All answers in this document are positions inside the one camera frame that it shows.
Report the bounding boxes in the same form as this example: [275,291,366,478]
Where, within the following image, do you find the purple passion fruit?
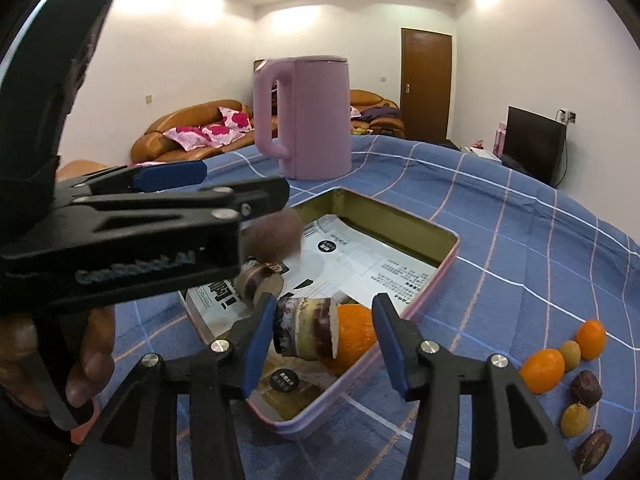
[241,208,303,262]

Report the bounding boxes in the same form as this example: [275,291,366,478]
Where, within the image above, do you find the black television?
[500,106,567,188]

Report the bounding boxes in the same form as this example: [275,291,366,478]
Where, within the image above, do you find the pink metal tin box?
[181,188,460,440]

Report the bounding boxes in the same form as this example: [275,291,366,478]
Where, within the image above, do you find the left hand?
[0,303,117,446]

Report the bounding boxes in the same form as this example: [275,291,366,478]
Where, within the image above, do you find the printed paper leaflet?
[182,214,437,344]

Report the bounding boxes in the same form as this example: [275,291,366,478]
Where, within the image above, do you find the pink electric kettle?
[253,56,352,181]

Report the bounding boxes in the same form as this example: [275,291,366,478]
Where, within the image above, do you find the near brown leather sofa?
[56,159,108,182]

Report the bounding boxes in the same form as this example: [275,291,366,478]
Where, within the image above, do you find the large orange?
[332,304,378,375]

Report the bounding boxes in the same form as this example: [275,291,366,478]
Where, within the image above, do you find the white tv stand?
[462,146,501,164]

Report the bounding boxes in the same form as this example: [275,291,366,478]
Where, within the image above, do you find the blue checked tablecloth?
[89,134,640,480]

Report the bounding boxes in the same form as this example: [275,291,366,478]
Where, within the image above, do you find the dark dried fruit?
[570,370,603,408]

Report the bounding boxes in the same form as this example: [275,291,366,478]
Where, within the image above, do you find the brown leather armchair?
[349,89,405,139]

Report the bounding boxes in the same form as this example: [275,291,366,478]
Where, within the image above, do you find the wall power socket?
[555,108,577,125]

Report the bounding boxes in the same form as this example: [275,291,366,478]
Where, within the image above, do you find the long brown leather sofa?
[130,100,254,164]

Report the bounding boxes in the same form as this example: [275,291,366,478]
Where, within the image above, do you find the brown wooden door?
[400,28,452,144]

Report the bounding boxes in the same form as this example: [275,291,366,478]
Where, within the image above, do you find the small orange mandarin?
[574,318,606,361]

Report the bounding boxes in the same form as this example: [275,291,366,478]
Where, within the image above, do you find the dark wrinkled passion fruit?
[574,429,613,476]

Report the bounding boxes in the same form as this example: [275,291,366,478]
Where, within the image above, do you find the purple sweet potato slice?
[233,258,288,309]

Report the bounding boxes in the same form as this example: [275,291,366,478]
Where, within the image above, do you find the yellow-green longan fruit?
[558,340,582,373]

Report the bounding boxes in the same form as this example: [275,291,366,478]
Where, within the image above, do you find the pink floral cushion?
[219,106,253,133]
[163,125,246,152]

